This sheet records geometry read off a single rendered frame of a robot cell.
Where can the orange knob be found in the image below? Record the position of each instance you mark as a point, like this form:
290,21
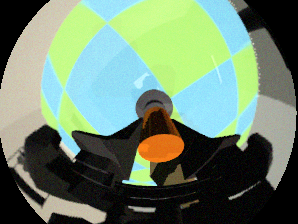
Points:
159,138

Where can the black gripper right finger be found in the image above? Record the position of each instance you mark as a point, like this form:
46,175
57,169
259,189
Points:
199,149

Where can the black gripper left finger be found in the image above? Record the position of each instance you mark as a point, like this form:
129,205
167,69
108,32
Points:
121,146

